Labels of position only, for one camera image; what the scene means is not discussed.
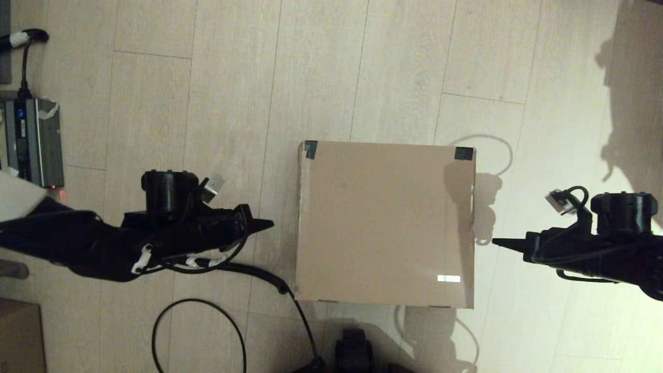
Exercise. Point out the grey metal power supply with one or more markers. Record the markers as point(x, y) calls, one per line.
point(41, 140)

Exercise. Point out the brown cardboard carton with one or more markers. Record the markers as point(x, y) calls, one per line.
point(20, 336)

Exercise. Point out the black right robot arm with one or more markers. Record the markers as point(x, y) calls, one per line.
point(632, 259)

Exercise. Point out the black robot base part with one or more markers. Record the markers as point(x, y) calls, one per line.
point(354, 352)

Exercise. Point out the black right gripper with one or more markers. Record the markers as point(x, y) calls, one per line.
point(559, 248)

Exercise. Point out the grey furniture foot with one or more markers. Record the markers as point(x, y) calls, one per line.
point(13, 270)

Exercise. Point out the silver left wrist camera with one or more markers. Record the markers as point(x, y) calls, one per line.
point(212, 186)

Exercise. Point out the white tape strip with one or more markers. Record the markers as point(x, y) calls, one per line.
point(194, 262)

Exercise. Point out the brown cardboard shoe box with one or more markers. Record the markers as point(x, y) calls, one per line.
point(383, 223)

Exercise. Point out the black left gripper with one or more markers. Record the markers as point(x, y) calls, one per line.
point(225, 228)

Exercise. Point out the dark grey panel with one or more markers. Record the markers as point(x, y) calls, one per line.
point(4, 41)

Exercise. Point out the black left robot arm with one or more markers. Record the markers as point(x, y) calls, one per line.
point(77, 238)

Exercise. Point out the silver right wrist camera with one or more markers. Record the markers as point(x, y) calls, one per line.
point(559, 202)

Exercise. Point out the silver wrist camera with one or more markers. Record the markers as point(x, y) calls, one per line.
point(559, 202)
point(212, 186)

